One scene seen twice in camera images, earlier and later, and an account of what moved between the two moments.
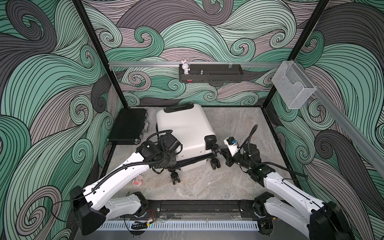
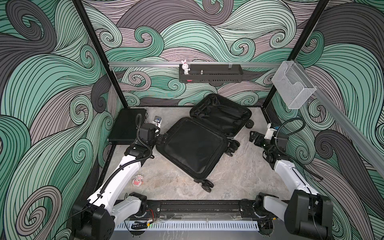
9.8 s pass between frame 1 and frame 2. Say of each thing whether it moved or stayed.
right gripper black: moved
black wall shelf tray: stayed
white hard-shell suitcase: moved
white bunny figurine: stayed
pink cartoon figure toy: stayed
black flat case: stayed
